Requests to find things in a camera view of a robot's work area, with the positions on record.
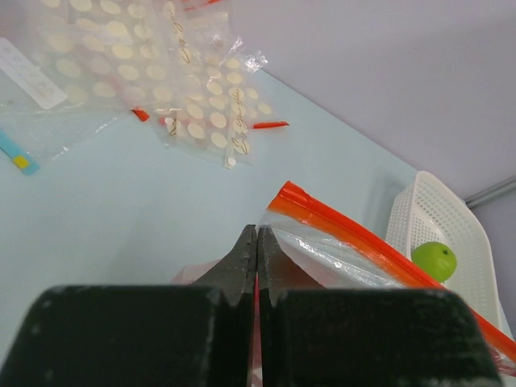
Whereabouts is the pile of clear zip bags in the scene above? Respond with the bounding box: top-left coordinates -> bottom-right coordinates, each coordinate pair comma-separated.
1,1 -> 287,175

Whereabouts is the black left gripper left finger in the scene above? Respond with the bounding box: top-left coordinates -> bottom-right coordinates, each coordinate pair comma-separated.
1,225 -> 257,386

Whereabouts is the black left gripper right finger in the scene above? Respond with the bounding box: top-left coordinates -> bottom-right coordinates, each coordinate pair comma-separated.
257,227 -> 502,386

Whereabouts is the green toy apple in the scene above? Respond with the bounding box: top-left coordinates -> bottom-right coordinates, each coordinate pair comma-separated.
411,242 -> 457,283

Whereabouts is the white perforated plastic basket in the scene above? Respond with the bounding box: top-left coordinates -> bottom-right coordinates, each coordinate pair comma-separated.
385,171 -> 511,335

